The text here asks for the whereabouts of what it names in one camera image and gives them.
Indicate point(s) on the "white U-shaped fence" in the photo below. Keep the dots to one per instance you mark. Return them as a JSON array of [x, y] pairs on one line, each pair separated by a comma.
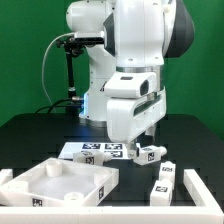
[[205, 211]]

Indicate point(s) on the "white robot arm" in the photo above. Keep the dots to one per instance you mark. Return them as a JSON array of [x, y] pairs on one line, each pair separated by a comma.
[[127, 42]]

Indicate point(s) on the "white marker sheet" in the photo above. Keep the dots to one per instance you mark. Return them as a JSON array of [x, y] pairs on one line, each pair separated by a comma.
[[117, 150]]

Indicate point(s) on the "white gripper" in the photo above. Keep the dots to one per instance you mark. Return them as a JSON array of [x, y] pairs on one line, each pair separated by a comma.
[[128, 118]]

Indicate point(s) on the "white square tabletop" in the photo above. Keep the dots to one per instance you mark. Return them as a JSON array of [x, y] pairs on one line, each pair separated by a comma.
[[60, 183]]

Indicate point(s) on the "black camera stand pole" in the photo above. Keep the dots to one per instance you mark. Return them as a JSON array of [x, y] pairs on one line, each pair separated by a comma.
[[71, 87]]

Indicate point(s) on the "black camera on stand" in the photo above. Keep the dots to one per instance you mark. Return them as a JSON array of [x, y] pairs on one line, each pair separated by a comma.
[[81, 39]]

